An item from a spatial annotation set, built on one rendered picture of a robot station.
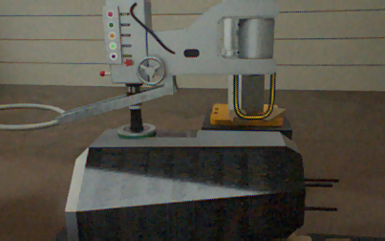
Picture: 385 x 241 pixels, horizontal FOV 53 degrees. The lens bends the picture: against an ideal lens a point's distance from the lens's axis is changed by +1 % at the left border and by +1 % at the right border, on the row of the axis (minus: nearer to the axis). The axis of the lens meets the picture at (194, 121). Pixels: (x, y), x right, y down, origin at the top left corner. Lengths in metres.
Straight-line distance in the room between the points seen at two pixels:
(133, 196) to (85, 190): 0.23
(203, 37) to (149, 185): 0.78
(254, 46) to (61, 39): 7.28
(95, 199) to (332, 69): 6.60
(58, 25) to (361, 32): 6.12
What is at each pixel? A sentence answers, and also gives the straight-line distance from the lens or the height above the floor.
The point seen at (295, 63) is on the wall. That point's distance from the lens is 7.88.
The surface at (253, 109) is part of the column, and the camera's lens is 2.73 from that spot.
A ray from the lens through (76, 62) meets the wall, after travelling 8.85.
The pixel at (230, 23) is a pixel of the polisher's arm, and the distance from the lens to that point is 2.60.
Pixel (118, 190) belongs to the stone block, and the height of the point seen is 0.65.
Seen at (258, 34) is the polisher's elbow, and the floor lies 1.36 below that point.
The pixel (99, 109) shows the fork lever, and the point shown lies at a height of 0.97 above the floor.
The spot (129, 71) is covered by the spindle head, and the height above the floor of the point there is 1.19.
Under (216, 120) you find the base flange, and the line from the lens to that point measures 2.58.
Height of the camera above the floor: 1.45
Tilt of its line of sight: 15 degrees down
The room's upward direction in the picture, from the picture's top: 1 degrees counter-clockwise
